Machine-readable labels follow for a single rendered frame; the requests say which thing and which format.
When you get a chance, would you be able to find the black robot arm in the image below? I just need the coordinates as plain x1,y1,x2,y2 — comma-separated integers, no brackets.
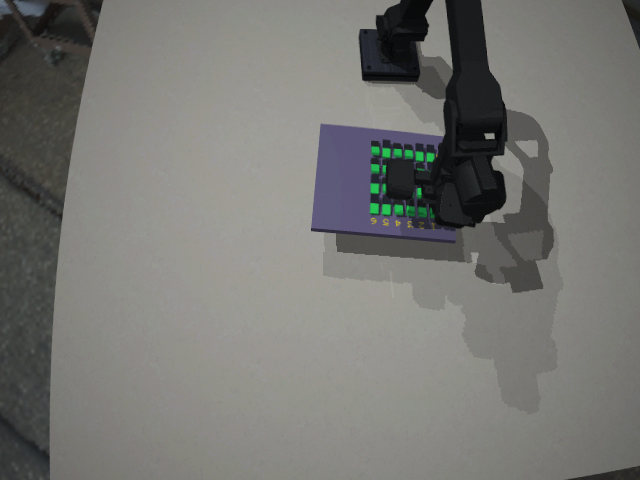
375,0,508,228

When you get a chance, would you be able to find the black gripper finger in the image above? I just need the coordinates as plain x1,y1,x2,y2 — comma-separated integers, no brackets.
421,186,436,214

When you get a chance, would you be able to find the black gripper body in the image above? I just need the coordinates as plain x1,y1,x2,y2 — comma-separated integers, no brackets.
385,143,507,210

